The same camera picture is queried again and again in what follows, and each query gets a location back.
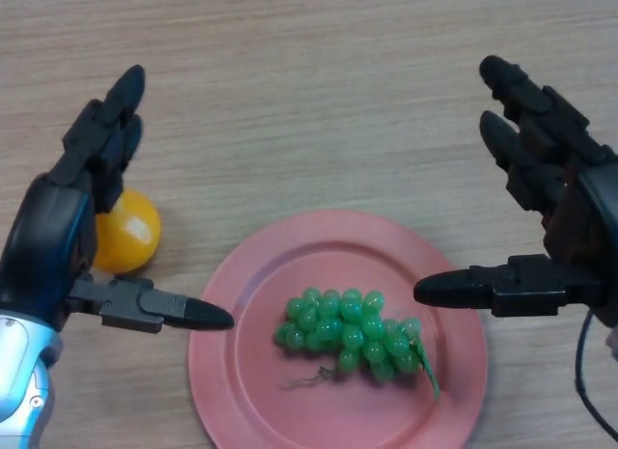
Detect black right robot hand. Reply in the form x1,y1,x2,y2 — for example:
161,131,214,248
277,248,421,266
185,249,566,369
412,55,618,329

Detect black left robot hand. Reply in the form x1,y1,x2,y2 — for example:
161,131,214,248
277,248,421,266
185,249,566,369
0,64,237,334

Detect green grapes bunch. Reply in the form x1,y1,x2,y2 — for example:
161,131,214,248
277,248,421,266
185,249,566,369
273,287,441,403

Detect pink round plate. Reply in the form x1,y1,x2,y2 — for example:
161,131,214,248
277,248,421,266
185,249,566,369
186,209,488,449

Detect orange yellow pear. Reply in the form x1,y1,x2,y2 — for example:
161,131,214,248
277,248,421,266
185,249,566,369
91,187,162,275

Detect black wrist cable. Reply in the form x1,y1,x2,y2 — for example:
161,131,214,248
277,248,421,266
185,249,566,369
574,311,618,436

